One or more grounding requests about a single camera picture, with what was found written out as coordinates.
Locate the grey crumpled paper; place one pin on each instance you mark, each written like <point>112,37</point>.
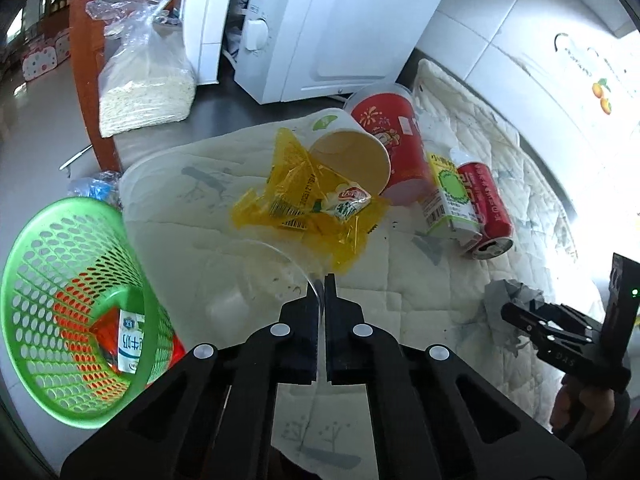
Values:
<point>512,295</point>

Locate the red snack wrapper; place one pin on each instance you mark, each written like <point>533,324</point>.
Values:
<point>102,332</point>

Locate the red soda can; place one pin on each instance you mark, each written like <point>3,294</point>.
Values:
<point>487,205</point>

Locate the green yellow juice box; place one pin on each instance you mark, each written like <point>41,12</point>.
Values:
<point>450,200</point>

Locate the plastic bag of rice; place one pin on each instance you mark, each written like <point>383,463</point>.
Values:
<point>145,80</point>

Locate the person's right hand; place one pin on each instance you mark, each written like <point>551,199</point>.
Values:
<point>575,410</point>

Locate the white quilted mat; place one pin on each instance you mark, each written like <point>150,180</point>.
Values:
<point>400,285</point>

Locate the white microwave oven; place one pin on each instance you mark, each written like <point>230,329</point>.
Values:
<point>325,25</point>

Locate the white milk carton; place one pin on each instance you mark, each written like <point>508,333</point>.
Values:
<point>131,342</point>

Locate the white paper cup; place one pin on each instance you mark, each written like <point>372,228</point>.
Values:
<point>350,155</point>

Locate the red noodle tub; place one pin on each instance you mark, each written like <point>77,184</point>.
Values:
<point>400,150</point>

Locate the small green snack packet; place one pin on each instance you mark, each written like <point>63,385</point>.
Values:
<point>347,202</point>

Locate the grey metal bar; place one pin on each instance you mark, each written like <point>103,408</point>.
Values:
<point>75,157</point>

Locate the brown wooden table edge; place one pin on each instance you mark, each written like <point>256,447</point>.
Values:
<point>85,60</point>

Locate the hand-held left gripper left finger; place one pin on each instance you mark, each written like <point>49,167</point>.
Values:
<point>314,310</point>

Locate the yellow plastic wrapper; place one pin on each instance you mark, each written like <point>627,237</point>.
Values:
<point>295,185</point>

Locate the green plastic basket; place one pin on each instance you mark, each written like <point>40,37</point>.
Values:
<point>45,270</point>

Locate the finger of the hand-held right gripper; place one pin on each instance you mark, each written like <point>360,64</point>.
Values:
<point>525,316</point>
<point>552,345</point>

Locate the clear plastic cup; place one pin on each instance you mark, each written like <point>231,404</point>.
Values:
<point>200,240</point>

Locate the crumpled blue plastic bag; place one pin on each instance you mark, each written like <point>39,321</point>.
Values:
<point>95,189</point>

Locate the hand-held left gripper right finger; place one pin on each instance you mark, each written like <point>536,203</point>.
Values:
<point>330,310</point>

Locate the polka dot play fence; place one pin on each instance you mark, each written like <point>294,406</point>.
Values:
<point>45,57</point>

